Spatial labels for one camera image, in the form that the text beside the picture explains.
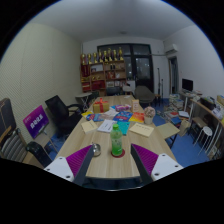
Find standing orange card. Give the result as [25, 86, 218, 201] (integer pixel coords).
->
[131, 98, 141, 113]

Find black office chair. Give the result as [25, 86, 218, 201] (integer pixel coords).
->
[44, 94, 84, 136]

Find large beige book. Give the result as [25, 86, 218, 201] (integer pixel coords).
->
[128, 122, 155, 138]

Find white stool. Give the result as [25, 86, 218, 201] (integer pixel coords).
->
[194, 125, 214, 156]

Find wooden shelf unit with trophies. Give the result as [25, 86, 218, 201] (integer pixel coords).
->
[79, 46, 128, 94]

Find yellow paper sheet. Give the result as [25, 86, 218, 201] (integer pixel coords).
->
[80, 110, 94, 118]

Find black bin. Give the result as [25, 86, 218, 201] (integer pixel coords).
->
[25, 141, 53, 168]

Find flat round red coaster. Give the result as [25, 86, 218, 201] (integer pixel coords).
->
[110, 148, 126, 159]

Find black monitor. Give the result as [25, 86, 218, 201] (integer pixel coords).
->
[181, 78, 194, 93]

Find grey round armchair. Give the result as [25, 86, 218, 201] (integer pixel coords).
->
[133, 85, 156, 105]

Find pink box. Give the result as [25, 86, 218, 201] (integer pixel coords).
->
[114, 103, 132, 112]

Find blue colourful brochure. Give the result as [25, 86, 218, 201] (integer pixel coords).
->
[112, 110, 134, 123]

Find white air conditioner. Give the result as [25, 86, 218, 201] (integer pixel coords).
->
[164, 43, 179, 56]

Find pink flowers in white pot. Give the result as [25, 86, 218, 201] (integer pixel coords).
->
[143, 106, 157, 126]

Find pile of books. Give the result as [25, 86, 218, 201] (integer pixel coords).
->
[166, 93, 188, 118]

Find black case with brown trim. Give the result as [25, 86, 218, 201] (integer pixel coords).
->
[0, 97, 18, 138]

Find white paper sheet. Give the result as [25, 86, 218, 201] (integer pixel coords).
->
[105, 108, 118, 118]

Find green tea bottle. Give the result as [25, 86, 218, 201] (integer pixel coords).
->
[110, 123, 124, 157]

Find blue and red brochure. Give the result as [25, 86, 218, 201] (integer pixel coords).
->
[85, 113, 106, 123]

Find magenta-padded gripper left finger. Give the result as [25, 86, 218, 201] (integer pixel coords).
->
[43, 144, 95, 187]

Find purple sign board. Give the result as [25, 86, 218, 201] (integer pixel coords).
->
[22, 104, 50, 140]

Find wooden desk with clutter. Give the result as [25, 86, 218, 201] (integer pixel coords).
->
[179, 89, 224, 134]

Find orange and yellow book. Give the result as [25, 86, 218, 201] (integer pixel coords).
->
[128, 112, 146, 124]

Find small wooden side table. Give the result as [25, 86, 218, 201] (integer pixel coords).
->
[155, 122, 181, 148]

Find yellow gift box red ribbon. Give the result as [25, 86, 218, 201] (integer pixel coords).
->
[92, 97, 110, 114]

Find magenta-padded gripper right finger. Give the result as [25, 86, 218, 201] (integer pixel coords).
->
[130, 143, 185, 185]

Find striped chair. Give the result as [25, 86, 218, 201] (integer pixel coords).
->
[0, 128, 33, 161]

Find small beige booklet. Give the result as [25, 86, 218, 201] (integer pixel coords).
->
[80, 119, 99, 135]

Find white printed document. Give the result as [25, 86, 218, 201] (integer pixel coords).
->
[96, 118, 118, 134]

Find small white round table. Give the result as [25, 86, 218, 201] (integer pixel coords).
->
[74, 92, 93, 108]

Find teal book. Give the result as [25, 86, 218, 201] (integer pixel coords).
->
[115, 120, 131, 136]

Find small metal cup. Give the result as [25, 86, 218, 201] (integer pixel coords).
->
[90, 142, 102, 158]

